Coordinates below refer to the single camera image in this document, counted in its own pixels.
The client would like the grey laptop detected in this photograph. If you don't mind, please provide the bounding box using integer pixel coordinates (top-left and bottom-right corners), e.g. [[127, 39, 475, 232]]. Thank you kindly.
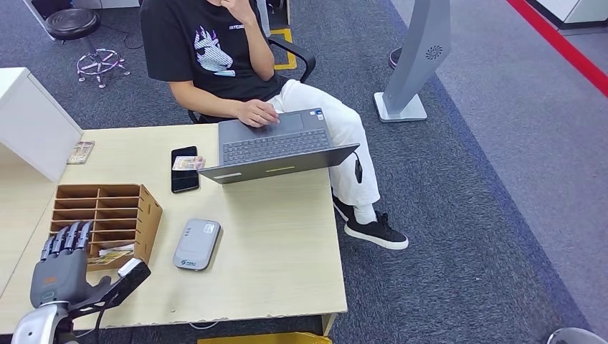
[[196, 107, 361, 186]]

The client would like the white cabinet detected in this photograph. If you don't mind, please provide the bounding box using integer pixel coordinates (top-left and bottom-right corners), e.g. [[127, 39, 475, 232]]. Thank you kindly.
[[0, 67, 84, 183]]

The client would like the patterned room key card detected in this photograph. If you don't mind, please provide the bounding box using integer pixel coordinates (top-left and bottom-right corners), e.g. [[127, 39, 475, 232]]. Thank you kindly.
[[171, 156, 206, 172]]

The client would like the black smartphone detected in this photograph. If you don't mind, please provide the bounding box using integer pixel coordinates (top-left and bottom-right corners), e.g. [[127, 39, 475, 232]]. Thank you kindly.
[[170, 145, 201, 195]]

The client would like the person's right hand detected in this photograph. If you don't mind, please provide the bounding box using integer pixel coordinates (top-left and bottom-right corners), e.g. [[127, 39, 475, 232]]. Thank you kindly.
[[236, 98, 281, 128]]

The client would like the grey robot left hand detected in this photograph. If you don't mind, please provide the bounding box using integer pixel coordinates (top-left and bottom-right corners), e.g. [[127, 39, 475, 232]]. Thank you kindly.
[[29, 220, 113, 310]]

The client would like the red floor tape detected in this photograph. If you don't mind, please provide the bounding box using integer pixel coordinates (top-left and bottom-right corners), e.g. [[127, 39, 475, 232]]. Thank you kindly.
[[505, 0, 608, 99]]

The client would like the black office chair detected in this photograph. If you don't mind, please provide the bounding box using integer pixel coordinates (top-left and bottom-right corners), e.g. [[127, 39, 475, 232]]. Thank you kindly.
[[187, 37, 317, 125]]

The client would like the grey round object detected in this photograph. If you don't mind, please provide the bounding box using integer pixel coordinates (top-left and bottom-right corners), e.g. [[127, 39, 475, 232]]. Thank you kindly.
[[546, 327, 604, 344]]

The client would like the yellow floor marking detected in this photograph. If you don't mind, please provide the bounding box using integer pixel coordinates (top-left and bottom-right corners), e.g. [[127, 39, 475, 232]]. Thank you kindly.
[[270, 27, 298, 71]]

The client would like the person's left hand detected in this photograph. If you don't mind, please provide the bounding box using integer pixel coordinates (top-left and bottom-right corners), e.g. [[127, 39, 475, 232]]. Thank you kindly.
[[219, 0, 257, 27]]

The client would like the grey kiosk stand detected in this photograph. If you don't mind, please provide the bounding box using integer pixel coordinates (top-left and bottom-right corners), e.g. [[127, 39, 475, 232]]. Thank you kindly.
[[373, 0, 452, 124]]

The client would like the wooden card organizer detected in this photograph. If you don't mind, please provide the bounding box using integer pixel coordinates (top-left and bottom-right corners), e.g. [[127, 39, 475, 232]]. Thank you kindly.
[[49, 183, 163, 272]]

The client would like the yellow object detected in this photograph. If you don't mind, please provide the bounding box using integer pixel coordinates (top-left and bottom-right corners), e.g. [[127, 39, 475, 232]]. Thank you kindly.
[[196, 333, 333, 344]]

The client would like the white furniture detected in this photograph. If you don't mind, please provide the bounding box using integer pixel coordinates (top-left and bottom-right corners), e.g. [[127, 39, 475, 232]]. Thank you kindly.
[[526, 0, 608, 30]]

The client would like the black round stool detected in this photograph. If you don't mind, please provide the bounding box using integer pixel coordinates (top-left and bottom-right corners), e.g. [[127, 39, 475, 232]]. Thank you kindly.
[[44, 8, 131, 90]]

